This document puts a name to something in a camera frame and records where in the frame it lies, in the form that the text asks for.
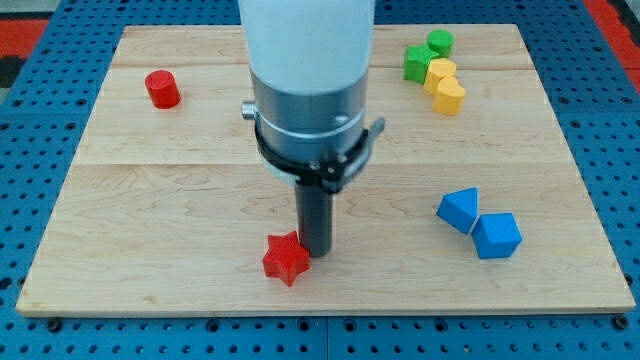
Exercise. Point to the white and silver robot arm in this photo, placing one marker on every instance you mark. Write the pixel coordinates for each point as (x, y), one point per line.
(309, 62)

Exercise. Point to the red star block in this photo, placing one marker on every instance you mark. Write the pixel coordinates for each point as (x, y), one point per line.
(285, 258)

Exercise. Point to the green star block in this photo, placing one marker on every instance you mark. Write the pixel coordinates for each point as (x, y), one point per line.
(416, 62)

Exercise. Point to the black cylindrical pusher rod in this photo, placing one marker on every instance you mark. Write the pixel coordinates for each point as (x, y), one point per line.
(315, 219)

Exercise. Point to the blue triangle block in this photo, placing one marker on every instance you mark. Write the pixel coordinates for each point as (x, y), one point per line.
(460, 209)

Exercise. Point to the wooden board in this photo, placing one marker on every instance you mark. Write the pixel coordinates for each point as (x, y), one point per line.
(166, 212)

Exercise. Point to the yellow heart block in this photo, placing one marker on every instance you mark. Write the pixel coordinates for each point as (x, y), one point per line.
(449, 96)

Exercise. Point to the yellow hexagon block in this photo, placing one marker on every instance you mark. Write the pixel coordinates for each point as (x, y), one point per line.
(437, 70)

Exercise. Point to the green cylinder block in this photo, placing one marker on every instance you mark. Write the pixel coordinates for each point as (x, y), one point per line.
(441, 41)

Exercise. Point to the blue cube block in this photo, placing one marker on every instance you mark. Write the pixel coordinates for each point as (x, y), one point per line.
(496, 235)

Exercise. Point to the red cylinder block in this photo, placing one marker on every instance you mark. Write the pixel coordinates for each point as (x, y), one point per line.
(162, 89)

